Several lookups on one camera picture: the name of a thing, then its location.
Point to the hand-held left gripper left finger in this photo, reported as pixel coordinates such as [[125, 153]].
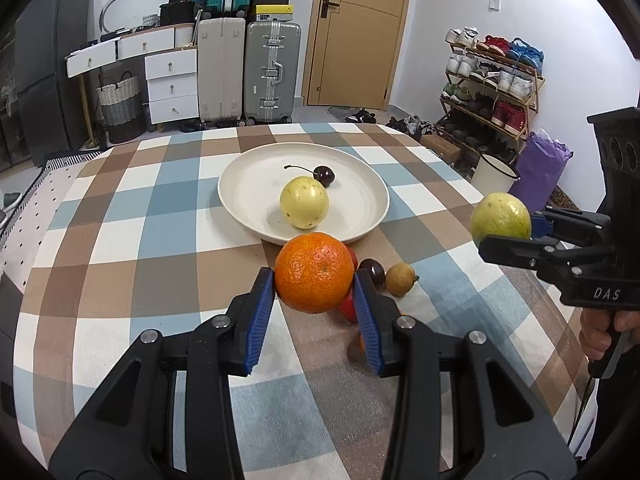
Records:
[[255, 325]]

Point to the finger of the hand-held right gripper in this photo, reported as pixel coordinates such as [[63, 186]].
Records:
[[540, 225], [510, 252]]

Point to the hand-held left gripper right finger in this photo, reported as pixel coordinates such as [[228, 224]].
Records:
[[367, 330]]

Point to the red cherry tomato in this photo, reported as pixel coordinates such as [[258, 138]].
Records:
[[353, 257], [348, 309]]

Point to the yellow-green guava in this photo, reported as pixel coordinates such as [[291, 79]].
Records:
[[304, 201], [500, 217]]

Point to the dark purple plum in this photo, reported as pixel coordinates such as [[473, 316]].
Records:
[[374, 271]]

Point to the small brown kiwi fruit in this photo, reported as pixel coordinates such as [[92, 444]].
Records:
[[401, 279]]

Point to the orange mandarin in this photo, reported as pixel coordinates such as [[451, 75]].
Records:
[[315, 272]]

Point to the cream round plate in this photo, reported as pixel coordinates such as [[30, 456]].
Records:
[[250, 195]]

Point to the person's right forearm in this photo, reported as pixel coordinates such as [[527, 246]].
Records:
[[620, 400]]

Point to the person's right hand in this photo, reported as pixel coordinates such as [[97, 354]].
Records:
[[595, 332]]

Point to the patterned doormat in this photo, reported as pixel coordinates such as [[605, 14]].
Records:
[[565, 197]]

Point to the purple bag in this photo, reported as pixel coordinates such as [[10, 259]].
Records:
[[542, 170]]

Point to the white bucket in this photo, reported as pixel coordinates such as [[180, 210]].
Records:
[[492, 175]]

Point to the checked tablecloth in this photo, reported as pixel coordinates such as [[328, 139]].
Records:
[[150, 260]]

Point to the cardboard box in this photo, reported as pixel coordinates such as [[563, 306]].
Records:
[[442, 147]]

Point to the wooden shoe rack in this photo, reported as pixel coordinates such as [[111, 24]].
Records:
[[535, 90]]

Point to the shoe rack with shoes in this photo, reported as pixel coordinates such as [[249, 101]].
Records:
[[500, 80]]

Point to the dark red cherry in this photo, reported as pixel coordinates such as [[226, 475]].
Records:
[[324, 176]]

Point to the loose pile of shoes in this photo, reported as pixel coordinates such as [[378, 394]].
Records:
[[410, 124]]

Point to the dotted sheet with striped edge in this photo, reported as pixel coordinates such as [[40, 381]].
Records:
[[40, 210]]

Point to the wooden door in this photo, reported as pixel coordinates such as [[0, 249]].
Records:
[[357, 50]]

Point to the white drawer cabinet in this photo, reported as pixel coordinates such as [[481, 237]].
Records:
[[170, 85]]

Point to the silver suitcase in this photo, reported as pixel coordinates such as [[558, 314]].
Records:
[[272, 70]]

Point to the woven laundry basket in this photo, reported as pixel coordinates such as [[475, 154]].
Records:
[[120, 107]]

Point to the beige suitcase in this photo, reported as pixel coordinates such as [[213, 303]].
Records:
[[220, 70]]

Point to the grey slipper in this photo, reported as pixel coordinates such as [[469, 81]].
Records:
[[11, 201]]

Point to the black storage box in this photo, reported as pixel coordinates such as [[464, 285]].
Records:
[[177, 14]]

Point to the white ribbed container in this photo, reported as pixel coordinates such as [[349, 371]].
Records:
[[150, 20]]

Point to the dark glass wardrobe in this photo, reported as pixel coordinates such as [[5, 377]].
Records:
[[7, 110]]

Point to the dark grey fridge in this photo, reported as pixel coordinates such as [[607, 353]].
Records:
[[50, 60]]

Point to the bent metal tube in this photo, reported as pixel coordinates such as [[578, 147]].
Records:
[[112, 2]]

